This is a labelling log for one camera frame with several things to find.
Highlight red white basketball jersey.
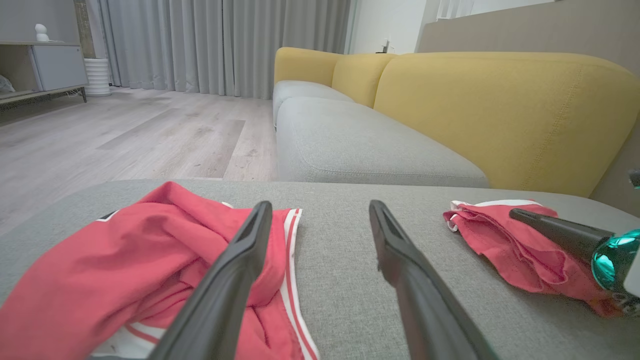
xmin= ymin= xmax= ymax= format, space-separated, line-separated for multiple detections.
xmin=0 ymin=181 xmax=321 ymax=360

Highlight grey sofa seat cushion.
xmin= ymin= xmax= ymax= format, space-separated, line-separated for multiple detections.
xmin=272 ymin=80 xmax=355 ymax=128
xmin=276 ymin=96 xmax=490 ymax=189

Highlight white ribbed cylinder appliance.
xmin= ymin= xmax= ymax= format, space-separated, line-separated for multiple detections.
xmin=83 ymin=58 xmax=112 ymax=97

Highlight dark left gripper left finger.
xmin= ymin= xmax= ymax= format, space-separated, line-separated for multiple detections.
xmin=150 ymin=201 xmax=274 ymax=360

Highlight yellow sofa backrest cushion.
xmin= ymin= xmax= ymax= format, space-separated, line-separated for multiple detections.
xmin=274 ymin=47 xmax=346 ymax=87
xmin=331 ymin=53 xmax=397 ymax=109
xmin=374 ymin=51 xmax=640 ymax=198

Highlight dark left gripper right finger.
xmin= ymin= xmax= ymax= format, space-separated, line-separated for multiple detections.
xmin=369 ymin=200 xmax=501 ymax=360

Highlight red shorts with white band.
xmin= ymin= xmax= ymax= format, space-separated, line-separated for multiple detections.
xmin=442 ymin=199 xmax=640 ymax=318

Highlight large grey sofa chaise cushion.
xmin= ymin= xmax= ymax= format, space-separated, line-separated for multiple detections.
xmin=0 ymin=179 xmax=640 ymax=360

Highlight grey pleated curtain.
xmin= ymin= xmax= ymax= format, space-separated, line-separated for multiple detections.
xmin=97 ymin=0 xmax=357 ymax=100

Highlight grey low cabinet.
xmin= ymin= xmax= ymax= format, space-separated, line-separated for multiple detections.
xmin=0 ymin=41 xmax=90 ymax=107

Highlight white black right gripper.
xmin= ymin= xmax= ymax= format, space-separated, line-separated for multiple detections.
xmin=509 ymin=207 xmax=640 ymax=316

